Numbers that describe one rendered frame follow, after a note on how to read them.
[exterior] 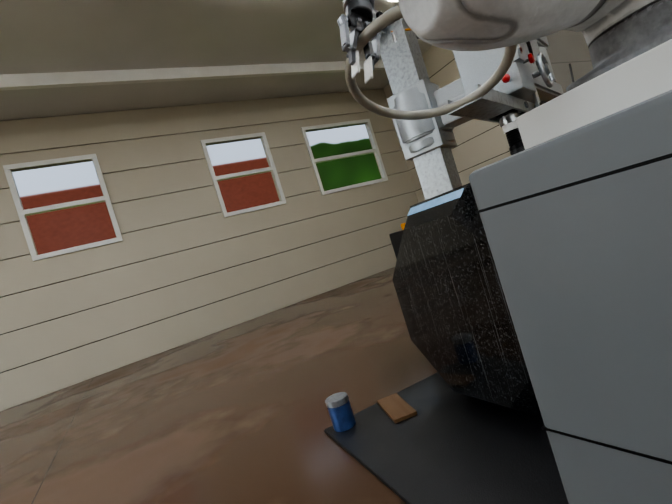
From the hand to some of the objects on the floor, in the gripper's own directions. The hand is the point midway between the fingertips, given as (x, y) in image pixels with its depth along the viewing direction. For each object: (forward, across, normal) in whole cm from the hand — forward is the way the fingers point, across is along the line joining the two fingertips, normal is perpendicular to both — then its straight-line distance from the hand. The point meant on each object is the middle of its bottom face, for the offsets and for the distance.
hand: (361, 68), depth 106 cm
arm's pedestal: (+117, +41, -48) cm, 133 cm away
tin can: (+99, +45, +87) cm, 140 cm away
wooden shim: (+93, +64, +75) cm, 136 cm away
